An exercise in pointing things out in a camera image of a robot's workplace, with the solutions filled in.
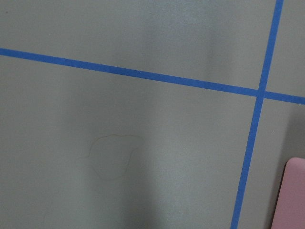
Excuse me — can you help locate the pink trash bin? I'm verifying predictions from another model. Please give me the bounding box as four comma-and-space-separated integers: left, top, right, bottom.
271, 157, 305, 229

